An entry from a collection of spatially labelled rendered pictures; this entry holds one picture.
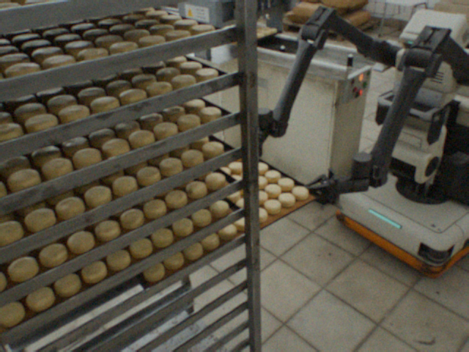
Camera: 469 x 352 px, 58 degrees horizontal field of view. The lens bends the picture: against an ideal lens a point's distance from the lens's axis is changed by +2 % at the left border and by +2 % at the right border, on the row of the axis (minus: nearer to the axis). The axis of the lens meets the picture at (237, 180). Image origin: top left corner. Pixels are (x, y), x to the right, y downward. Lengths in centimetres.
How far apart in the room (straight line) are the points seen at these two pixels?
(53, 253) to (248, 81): 52
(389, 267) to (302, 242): 47
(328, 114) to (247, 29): 156
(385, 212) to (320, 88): 74
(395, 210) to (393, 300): 44
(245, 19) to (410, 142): 140
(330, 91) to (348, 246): 86
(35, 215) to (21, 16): 36
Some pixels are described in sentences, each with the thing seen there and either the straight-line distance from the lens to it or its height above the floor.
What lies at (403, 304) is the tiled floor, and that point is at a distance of 222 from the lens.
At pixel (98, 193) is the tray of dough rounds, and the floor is 115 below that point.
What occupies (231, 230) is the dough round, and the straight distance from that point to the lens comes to 115.
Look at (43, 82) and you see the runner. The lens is 72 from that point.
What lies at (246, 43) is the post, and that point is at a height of 140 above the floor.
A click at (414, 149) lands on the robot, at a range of 209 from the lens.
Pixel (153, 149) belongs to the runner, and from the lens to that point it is 84.
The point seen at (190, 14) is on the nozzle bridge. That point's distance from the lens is 264.
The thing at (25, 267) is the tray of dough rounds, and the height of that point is 106.
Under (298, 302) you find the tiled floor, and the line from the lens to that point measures 213.
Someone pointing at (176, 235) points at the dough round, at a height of 95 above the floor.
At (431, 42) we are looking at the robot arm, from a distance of 144.
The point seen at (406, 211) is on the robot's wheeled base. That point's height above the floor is 28.
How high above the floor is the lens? 163
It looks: 34 degrees down
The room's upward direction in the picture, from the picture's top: 3 degrees counter-clockwise
